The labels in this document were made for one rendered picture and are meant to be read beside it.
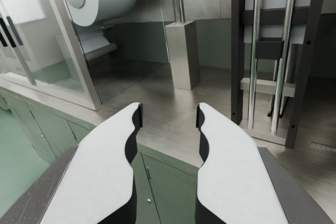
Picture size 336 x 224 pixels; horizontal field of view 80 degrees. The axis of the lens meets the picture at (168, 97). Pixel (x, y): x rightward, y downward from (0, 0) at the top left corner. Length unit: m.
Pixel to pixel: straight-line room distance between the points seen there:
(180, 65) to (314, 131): 0.50
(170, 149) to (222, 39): 0.62
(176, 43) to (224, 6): 0.29
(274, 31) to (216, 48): 0.57
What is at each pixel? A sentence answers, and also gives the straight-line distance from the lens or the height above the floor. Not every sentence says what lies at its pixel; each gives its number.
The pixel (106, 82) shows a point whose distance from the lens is 0.91.
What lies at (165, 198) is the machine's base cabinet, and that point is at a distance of 0.84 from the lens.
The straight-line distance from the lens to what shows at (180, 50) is 0.83.
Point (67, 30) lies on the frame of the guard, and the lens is 0.80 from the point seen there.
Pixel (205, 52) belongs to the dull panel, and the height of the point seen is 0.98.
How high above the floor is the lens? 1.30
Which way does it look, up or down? 28 degrees down
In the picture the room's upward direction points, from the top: 10 degrees counter-clockwise
